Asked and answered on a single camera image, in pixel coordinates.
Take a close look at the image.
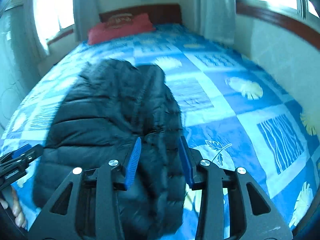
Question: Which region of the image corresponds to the black puffer jacket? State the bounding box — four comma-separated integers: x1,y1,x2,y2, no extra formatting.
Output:
32,59,185,239

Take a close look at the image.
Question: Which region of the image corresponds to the person's left hand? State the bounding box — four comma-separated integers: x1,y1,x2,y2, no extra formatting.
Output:
1,186,27,228

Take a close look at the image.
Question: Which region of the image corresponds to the blue patterned bed sheet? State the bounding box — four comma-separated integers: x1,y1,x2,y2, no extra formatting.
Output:
1,24,319,239

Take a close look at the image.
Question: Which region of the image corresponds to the white wardrobe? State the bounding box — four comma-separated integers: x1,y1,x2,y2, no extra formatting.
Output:
1,4,40,130

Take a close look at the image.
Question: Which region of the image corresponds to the red pillow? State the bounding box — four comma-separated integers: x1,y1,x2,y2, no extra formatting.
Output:
87,13,155,45

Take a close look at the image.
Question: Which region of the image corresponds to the small patterned brown cushion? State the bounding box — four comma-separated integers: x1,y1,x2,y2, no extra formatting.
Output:
105,13,133,29

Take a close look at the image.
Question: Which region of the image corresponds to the dark wooden headboard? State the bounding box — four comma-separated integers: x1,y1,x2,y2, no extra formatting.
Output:
99,3,182,24

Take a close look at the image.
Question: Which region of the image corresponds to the left window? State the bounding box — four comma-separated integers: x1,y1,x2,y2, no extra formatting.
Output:
33,0,74,42

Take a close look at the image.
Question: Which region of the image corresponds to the right grey curtain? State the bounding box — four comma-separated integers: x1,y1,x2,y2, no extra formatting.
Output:
194,0,236,46

